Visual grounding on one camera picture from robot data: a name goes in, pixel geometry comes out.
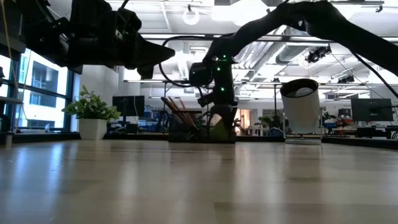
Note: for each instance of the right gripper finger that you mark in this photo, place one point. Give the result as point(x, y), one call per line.
point(213, 116)
point(231, 118)

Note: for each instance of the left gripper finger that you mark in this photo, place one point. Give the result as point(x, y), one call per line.
point(155, 54)

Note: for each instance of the green sticky note pad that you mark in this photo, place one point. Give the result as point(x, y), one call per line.
point(220, 132)

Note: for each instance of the orange pencil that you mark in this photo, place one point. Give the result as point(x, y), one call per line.
point(171, 107)
point(179, 107)

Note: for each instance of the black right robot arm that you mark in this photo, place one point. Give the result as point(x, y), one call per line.
point(342, 28)

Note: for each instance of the black mesh desk organizer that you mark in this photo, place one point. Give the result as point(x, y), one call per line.
point(186, 137)

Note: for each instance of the black mesh pencil holder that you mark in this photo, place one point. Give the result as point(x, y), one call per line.
point(177, 82)

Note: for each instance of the black monitor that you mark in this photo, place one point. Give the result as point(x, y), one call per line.
point(129, 105)
point(371, 109)

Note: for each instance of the overhead light bar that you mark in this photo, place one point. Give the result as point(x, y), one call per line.
point(280, 39)

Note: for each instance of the white cup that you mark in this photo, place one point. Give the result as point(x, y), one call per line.
point(301, 112)

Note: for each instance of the green plant in white pot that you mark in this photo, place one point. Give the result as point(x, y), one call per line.
point(92, 127)

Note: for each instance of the black ceiling spotlight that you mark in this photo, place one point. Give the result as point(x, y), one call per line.
point(345, 79)
point(317, 54)

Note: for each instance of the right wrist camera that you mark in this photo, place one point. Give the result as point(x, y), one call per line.
point(200, 74)

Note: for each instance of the silver ventilation duct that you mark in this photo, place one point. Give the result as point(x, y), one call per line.
point(289, 53)

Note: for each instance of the black aluminium table frame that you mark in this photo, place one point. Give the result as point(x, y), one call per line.
point(140, 136)

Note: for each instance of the small grey post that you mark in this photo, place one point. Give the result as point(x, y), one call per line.
point(8, 140)

